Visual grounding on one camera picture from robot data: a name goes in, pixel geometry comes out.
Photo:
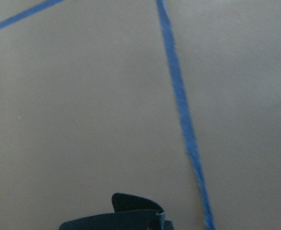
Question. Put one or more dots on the black mouse pad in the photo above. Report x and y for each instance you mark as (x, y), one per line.
(131, 212)

